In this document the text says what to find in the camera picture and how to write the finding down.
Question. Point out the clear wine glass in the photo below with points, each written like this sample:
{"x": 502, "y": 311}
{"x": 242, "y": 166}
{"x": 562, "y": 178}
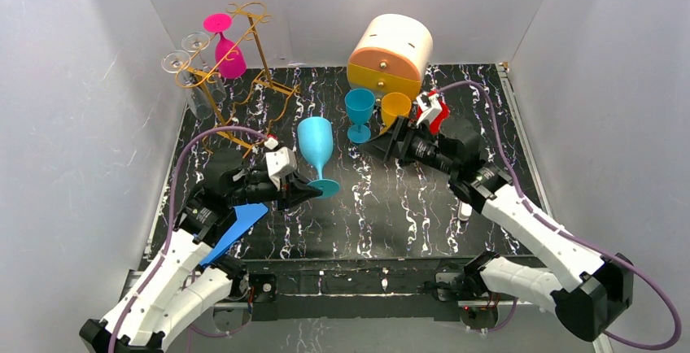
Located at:
{"x": 176, "y": 62}
{"x": 196, "y": 42}

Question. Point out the front clear wine glass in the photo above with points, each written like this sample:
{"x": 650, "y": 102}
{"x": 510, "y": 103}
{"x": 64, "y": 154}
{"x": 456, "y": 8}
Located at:
{"x": 176, "y": 62}

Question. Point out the gold wire glass rack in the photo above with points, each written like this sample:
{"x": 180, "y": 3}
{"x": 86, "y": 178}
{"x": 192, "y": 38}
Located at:
{"x": 257, "y": 86}

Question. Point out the white oblong remote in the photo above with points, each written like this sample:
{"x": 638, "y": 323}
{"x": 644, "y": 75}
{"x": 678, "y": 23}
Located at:
{"x": 464, "y": 212}

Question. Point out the magenta plastic wine glass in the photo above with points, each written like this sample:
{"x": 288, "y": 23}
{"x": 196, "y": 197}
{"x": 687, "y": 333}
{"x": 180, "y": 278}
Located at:
{"x": 229, "y": 58}

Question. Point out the teal wine glass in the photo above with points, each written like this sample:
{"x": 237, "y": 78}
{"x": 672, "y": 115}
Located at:
{"x": 316, "y": 144}
{"x": 359, "y": 109}

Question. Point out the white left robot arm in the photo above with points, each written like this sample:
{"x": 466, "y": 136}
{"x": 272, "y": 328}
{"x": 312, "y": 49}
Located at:
{"x": 180, "y": 285}

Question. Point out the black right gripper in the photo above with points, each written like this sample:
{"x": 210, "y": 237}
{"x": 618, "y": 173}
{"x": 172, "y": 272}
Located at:
{"x": 402, "y": 142}

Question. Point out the yellow plastic wine glass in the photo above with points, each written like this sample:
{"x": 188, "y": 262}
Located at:
{"x": 393, "y": 105}

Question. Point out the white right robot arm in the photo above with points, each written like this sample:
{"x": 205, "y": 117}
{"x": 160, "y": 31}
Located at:
{"x": 585, "y": 290}

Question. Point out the blue flat card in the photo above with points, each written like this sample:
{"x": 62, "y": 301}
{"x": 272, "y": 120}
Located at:
{"x": 247, "y": 216}

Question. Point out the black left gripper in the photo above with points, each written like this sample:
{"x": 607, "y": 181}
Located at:
{"x": 286, "y": 192}

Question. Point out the red plastic wine glass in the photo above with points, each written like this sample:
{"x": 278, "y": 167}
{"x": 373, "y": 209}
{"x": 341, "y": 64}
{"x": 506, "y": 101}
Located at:
{"x": 434, "y": 129}

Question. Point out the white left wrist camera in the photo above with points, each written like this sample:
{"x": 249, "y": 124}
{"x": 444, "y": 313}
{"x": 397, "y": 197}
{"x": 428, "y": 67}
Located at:
{"x": 280, "y": 161}

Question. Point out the rear clear wine glass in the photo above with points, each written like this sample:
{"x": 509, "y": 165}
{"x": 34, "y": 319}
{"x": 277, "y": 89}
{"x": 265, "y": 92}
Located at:
{"x": 196, "y": 42}

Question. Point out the round pastel drawer cabinet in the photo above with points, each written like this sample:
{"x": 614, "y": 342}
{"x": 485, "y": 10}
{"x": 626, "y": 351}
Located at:
{"x": 391, "y": 56}

